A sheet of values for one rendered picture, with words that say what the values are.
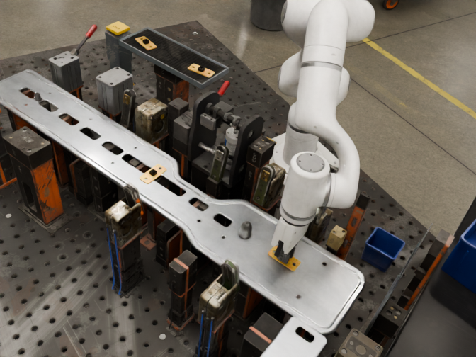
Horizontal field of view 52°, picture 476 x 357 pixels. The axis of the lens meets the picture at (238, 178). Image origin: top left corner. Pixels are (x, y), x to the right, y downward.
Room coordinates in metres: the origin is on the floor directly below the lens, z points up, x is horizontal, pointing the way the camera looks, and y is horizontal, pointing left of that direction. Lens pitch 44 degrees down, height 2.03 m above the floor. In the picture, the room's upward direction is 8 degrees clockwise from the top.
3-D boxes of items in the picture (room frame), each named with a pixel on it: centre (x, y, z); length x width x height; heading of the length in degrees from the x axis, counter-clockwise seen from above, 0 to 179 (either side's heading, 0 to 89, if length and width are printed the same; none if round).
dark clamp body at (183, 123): (1.21, 0.18, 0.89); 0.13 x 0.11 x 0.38; 149
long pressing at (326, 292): (1.03, 0.27, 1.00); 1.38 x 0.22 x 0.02; 59
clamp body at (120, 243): (0.84, 0.29, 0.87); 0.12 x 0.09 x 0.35; 149
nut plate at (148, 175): (1.03, 0.25, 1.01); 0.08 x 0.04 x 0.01; 149
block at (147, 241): (1.04, 0.24, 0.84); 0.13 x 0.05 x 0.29; 149
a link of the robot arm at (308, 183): (0.78, -0.15, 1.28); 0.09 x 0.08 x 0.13; 90
